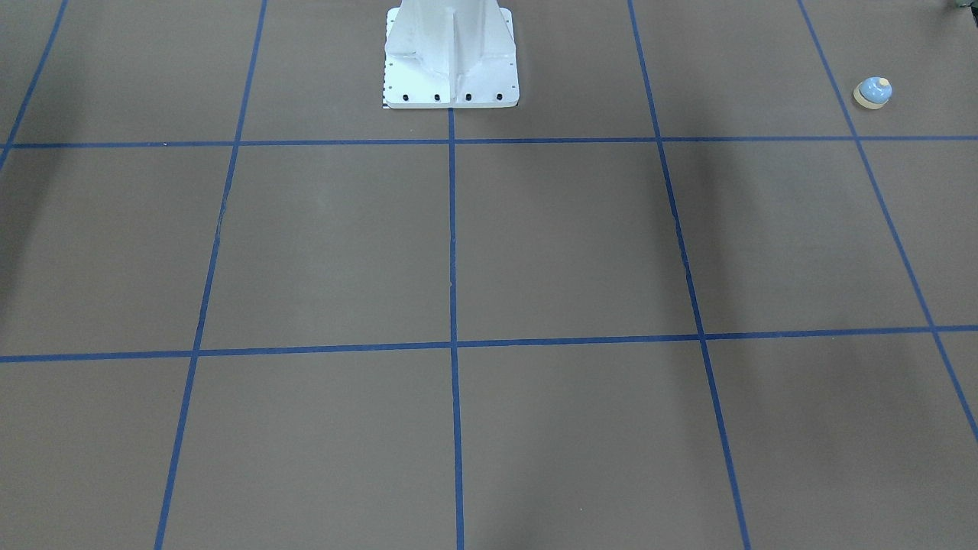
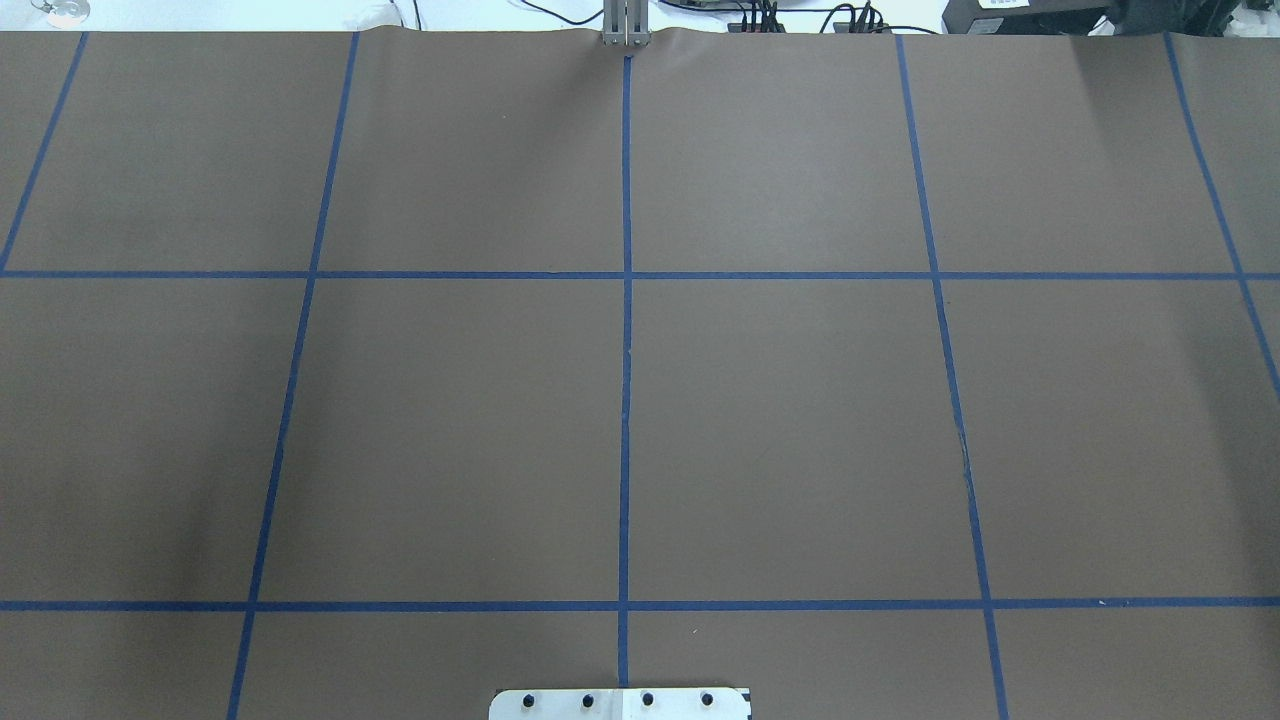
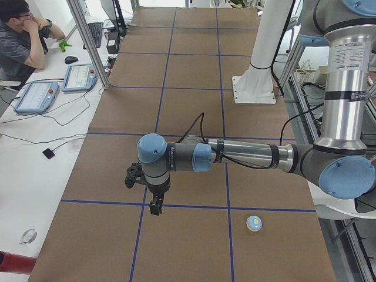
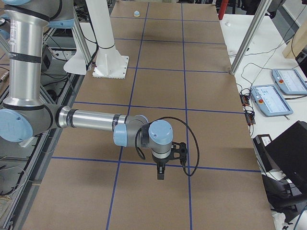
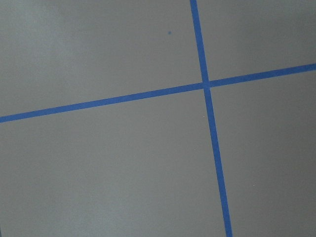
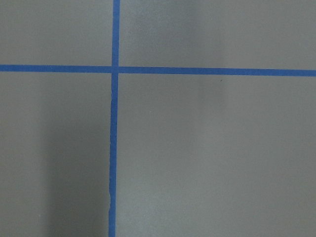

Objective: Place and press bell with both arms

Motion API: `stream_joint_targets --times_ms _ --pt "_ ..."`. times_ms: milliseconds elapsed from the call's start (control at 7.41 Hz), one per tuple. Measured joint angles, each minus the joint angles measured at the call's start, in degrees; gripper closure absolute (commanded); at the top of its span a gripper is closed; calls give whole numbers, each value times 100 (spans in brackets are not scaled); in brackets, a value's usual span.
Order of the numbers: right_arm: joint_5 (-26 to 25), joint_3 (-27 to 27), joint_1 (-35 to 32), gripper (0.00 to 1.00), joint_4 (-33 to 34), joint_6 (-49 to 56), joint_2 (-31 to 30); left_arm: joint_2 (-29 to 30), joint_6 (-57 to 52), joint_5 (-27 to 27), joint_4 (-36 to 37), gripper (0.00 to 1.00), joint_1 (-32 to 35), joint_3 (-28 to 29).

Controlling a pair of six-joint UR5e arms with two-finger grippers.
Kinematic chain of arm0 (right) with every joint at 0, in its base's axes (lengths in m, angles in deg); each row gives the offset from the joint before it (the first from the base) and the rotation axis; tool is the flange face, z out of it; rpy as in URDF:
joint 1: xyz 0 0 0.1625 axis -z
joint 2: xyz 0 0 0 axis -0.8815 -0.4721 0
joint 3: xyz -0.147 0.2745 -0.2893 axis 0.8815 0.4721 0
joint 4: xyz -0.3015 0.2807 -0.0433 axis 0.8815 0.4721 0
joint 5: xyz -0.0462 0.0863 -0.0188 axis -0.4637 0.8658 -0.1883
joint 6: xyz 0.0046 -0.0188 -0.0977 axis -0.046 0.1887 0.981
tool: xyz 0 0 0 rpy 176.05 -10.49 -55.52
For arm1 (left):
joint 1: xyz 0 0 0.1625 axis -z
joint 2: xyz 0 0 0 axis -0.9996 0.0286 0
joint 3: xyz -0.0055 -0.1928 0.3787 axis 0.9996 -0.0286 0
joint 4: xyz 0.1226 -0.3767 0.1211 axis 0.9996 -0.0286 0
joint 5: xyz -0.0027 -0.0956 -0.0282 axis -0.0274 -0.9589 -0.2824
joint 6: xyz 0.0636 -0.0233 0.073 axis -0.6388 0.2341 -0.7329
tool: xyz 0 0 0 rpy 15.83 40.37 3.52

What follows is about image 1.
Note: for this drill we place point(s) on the brown paper table mat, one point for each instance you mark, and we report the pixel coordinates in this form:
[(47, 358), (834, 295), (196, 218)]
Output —
[(687, 294)]

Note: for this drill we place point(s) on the light blue call bell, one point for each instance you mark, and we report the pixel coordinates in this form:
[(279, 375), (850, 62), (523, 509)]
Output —
[(873, 92)]

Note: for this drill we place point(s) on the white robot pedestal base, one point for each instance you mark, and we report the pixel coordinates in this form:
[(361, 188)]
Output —
[(450, 55)]

